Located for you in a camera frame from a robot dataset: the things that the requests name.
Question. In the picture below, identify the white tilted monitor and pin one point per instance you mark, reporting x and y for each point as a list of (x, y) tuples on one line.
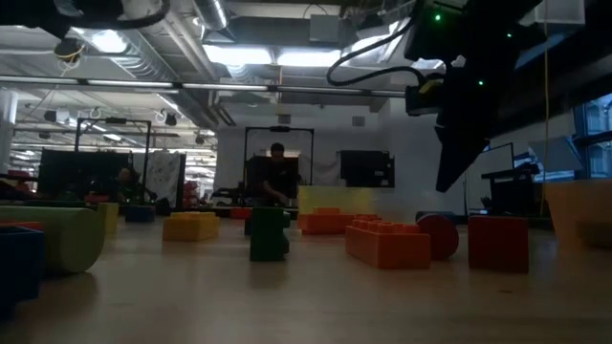
[(554, 154)]

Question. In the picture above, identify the ceiling light panel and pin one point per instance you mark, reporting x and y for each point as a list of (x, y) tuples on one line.
[(236, 55), (308, 58)]

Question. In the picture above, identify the grey ceiling box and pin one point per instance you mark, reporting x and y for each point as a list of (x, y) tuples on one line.
[(325, 27)]

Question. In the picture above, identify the orange-red two-by-four brick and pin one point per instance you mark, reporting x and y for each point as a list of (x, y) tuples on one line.
[(387, 246)]

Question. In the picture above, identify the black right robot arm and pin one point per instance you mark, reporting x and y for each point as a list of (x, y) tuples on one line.
[(478, 28)]

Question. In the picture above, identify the large black panel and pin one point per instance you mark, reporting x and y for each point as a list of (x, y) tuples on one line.
[(72, 172)]

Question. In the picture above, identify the red arch block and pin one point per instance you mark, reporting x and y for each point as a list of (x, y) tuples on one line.
[(497, 244)]

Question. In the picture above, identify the black gantry frame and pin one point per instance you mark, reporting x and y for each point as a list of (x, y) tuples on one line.
[(115, 120), (278, 129)]

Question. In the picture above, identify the blue two-by-four brick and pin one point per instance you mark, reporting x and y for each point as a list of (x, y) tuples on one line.
[(19, 267)]

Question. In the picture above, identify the window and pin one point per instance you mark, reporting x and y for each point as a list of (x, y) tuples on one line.
[(595, 138)]

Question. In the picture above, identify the red cylinder block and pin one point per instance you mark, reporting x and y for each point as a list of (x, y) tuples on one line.
[(442, 237)]

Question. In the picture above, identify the seated person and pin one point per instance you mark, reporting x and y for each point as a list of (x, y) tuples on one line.
[(125, 184)]

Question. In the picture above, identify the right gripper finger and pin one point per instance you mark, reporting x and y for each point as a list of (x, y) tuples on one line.
[(454, 162)]

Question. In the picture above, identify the yellow arch block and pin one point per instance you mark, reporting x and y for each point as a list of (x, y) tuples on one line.
[(109, 217)]

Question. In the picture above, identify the small blue square block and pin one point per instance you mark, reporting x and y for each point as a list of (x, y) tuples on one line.
[(139, 213)]

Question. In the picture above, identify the white printed sheet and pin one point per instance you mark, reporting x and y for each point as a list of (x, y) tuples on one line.
[(165, 174)]

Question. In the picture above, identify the green two-by-four brick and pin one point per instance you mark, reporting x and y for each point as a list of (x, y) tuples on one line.
[(286, 219)]

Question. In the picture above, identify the black frame clamp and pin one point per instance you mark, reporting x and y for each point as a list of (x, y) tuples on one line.
[(162, 207)]

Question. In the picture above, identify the wall vent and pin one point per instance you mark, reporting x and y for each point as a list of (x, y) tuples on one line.
[(284, 118), (358, 121)]

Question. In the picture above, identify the red two-by-four brick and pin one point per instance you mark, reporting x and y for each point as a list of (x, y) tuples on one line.
[(325, 222)]

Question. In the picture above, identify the black cart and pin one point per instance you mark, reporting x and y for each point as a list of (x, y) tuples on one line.
[(514, 191)]

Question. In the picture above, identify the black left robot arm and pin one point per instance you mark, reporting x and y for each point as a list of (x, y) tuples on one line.
[(72, 12)]

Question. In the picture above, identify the small red square block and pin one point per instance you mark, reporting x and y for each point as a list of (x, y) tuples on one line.
[(21, 224)]

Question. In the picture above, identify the green narrow long brick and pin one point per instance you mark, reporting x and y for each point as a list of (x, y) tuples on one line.
[(268, 236)]

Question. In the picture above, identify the black ceiling camera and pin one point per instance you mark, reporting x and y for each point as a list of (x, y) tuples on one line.
[(69, 48)]

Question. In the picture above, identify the light green cylinder block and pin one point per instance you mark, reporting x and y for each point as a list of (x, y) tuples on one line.
[(72, 239)]

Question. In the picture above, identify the whiteboard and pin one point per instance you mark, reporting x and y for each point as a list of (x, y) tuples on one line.
[(487, 188)]

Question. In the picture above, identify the black wall screen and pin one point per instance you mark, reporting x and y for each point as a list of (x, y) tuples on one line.
[(367, 168)]

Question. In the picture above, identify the orange translucent bin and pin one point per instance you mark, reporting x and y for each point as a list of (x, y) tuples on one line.
[(581, 215)]

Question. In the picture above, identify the amber yellow two-by-four brick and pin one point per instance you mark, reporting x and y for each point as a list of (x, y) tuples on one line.
[(191, 227)]

